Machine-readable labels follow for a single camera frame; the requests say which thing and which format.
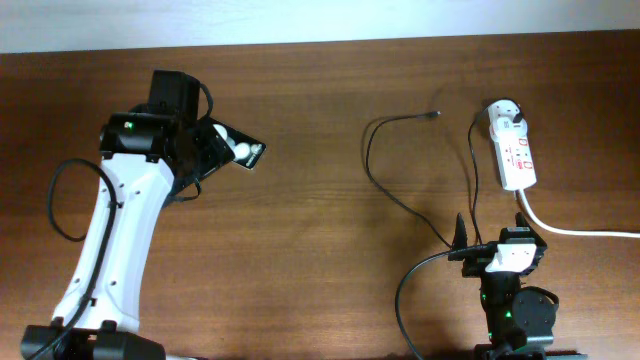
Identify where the black smartphone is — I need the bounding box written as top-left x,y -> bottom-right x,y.
205,117 -> 267,171

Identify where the black USB charging cable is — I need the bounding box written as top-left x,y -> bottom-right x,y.
365,98 -> 526,249

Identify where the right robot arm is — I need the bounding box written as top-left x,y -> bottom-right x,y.
448,213 -> 559,360

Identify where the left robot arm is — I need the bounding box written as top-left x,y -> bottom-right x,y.
20,70 -> 234,359

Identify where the white USB charger plug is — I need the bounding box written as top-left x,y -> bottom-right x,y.
488,98 -> 528,142

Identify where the white power strip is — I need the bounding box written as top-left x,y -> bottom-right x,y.
488,99 -> 538,192

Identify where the white power strip cord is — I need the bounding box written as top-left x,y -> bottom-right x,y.
515,188 -> 640,239

